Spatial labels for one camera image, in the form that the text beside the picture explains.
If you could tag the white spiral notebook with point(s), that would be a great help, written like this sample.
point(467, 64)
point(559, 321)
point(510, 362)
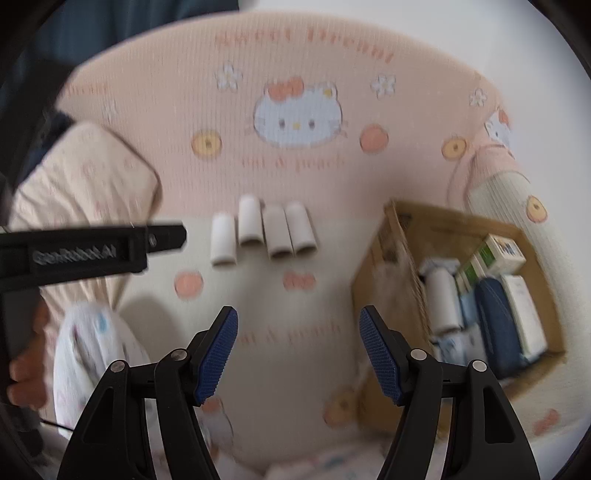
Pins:
point(524, 314)

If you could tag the white printed cloth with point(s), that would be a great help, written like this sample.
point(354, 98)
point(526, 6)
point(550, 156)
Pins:
point(92, 350)

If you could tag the pink printed blanket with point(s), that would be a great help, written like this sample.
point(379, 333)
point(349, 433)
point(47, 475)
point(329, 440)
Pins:
point(300, 184)

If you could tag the white blue packet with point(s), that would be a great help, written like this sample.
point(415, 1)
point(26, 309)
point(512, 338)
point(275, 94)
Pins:
point(461, 344)

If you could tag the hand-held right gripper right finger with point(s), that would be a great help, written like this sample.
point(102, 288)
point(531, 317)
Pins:
point(381, 355)

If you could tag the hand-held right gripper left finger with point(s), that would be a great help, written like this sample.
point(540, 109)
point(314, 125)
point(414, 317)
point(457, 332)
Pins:
point(217, 355)

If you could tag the white paper roll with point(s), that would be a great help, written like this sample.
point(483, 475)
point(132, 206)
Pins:
point(443, 300)
point(300, 228)
point(250, 221)
point(223, 240)
point(277, 230)

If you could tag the green white carton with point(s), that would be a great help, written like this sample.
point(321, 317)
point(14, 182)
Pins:
point(501, 254)
point(468, 277)

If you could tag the cardboard box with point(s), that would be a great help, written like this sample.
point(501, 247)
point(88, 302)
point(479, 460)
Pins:
point(385, 281)

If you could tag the dark blue cloth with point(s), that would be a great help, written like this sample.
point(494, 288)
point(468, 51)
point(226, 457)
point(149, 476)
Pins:
point(92, 27)

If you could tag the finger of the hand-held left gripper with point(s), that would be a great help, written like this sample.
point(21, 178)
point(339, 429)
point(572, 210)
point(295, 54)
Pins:
point(166, 237)

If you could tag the person's left hand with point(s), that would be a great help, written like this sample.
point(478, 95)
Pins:
point(30, 374)

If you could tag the denim pouch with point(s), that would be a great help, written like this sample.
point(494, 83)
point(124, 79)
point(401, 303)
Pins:
point(498, 323)

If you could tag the light blue packet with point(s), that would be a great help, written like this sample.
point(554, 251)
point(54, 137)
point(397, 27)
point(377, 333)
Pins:
point(466, 309)

